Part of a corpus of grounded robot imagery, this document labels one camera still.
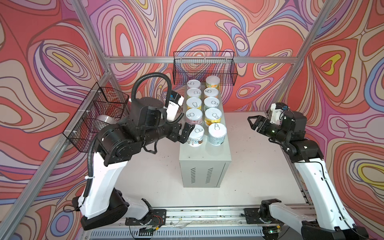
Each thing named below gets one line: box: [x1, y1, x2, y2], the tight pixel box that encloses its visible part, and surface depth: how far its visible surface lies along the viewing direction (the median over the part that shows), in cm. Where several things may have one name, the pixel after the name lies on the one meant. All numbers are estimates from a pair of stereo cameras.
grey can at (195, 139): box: [187, 124, 205, 148], surface depth 59 cm
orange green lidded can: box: [205, 75, 220, 89], surface depth 78 cm
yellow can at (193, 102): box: [186, 97, 202, 111], surface depth 70 cm
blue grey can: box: [208, 122, 227, 146], surface depth 60 cm
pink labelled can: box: [187, 79, 201, 89], surface depth 80 cm
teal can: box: [203, 96, 220, 110], surface depth 70 cm
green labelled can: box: [186, 88, 202, 99], surface depth 75 cm
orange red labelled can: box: [203, 87, 219, 98], surface depth 75 cm
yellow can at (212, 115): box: [204, 108, 223, 126], surface depth 65 cm
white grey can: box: [185, 108, 203, 125], surface depth 65 cm
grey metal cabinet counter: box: [179, 85, 232, 188], surface depth 62 cm
